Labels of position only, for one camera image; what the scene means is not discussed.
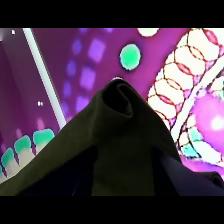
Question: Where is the dark green garment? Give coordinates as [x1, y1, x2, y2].
[0, 78, 224, 197]

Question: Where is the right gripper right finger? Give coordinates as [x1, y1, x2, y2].
[151, 147, 224, 197]

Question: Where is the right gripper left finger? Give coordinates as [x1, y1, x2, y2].
[19, 146, 98, 197]

